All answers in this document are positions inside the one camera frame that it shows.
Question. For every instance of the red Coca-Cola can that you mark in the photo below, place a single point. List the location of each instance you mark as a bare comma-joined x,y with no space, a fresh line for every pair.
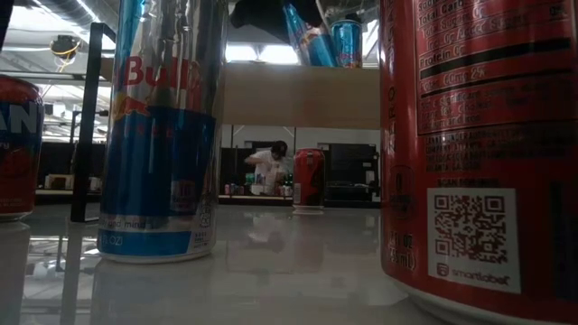
487,135
308,180

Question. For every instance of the black background cabinet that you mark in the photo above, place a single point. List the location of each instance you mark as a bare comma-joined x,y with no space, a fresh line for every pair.
352,167

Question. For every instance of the green bottle pack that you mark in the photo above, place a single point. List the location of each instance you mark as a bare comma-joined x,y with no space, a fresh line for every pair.
249,178

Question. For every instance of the red can with blue band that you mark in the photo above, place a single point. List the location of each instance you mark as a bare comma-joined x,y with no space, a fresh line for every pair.
18,180

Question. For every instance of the wooden background table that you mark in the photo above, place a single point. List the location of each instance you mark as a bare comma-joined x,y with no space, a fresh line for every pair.
56,181

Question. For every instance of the blue silver Red Bull can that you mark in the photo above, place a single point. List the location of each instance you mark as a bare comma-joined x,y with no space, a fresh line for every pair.
347,45
158,158
316,47

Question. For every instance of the black metal shelf leg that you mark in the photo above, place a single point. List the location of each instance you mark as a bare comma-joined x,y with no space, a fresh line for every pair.
83,158

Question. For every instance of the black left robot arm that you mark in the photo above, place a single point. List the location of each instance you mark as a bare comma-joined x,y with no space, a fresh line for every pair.
3,18

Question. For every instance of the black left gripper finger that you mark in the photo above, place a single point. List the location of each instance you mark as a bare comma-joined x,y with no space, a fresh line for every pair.
280,18

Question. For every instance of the person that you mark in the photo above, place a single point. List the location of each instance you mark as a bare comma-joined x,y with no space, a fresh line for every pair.
271,164

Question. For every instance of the dark background cabinet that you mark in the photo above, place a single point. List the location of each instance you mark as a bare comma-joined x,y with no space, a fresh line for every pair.
232,167

